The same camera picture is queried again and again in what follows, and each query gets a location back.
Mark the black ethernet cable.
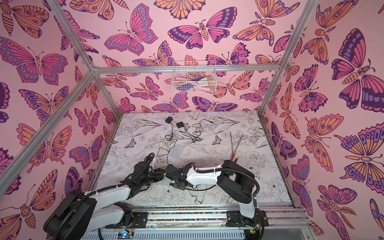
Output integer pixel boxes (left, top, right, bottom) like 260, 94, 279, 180
184, 184, 217, 192

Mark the white network switch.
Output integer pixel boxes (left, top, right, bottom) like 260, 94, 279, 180
157, 178, 172, 188
168, 145, 184, 160

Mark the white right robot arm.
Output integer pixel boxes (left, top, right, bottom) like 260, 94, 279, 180
163, 160, 268, 230

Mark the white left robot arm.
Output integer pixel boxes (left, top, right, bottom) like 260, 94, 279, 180
43, 153, 155, 240

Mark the black power adapter right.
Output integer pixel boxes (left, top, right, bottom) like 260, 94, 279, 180
176, 122, 184, 129

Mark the black power adapter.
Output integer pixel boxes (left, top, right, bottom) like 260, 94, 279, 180
165, 117, 173, 124
176, 122, 184, 129

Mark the black power adapter left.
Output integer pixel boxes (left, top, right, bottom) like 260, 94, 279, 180
165, 117, 173, 124

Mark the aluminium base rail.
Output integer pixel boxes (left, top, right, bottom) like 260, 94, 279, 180
83, 204, 316, 240

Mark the grey ethernet cable right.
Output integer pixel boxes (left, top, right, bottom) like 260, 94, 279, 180
233, 134, 244, 160

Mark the white wire basket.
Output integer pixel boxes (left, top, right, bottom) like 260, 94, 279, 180
170, 60, 218, 94

